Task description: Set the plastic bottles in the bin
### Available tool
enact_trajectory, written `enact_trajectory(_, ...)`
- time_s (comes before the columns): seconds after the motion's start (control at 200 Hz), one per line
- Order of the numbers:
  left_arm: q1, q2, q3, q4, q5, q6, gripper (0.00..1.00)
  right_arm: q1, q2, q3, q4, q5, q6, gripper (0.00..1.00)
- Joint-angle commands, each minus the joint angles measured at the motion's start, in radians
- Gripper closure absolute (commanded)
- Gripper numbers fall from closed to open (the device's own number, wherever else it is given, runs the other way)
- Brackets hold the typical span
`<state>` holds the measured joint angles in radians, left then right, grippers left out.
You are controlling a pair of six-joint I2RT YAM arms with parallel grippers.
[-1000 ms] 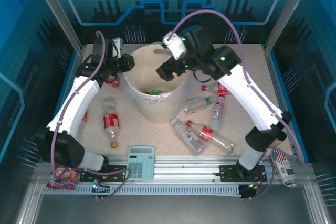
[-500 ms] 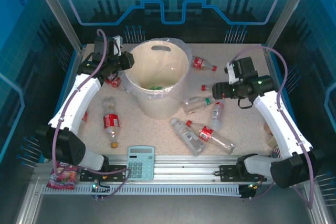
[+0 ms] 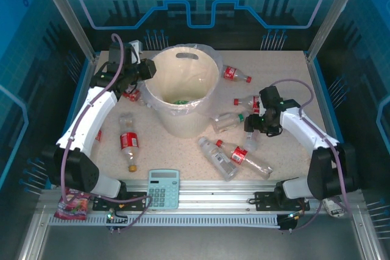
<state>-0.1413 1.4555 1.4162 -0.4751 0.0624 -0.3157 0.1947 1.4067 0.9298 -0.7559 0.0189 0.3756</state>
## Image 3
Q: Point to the light blue calculator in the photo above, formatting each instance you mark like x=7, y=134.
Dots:
x=163, y=189

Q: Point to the cola bottle red cap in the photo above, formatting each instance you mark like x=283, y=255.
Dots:
x=248, y=101
x=239, y=155
x=230, y=72
x=98, y=135

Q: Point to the black right mount plate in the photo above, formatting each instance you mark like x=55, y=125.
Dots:
x=265, y=200

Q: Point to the black left mount plate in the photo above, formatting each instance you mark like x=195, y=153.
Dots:
x=134, y=195

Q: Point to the small clear plastic bottle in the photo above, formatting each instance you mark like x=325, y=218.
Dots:
x=250, y=142

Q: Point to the red drink can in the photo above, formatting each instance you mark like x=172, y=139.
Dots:
x=132, y=95

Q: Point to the clear bottle white label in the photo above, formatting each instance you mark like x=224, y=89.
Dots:
x=217, y=158

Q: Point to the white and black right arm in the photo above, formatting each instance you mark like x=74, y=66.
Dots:
x=304, y=126

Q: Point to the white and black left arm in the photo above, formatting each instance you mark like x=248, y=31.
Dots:
x=88, y=114

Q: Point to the black mount plate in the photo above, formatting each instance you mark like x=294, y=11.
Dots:
x=134, y=195
x=265, y=200

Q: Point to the pink snack packet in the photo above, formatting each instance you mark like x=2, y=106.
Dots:
x=73, y=206

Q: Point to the clear bottle green band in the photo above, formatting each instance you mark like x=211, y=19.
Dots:
x=227, y=122

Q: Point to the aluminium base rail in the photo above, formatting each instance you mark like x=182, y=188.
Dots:
x=213, y=193

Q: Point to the cream plastic bin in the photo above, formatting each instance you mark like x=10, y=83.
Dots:
x=182, y=126

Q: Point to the green plastic item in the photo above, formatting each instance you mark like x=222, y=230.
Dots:
x=181, y=101

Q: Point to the cola bottle yellow cap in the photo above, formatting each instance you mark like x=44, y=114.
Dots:
x=129, y=141

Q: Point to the aluminium frame post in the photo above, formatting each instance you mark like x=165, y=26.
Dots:
x=330, y=13
x=68, y=13

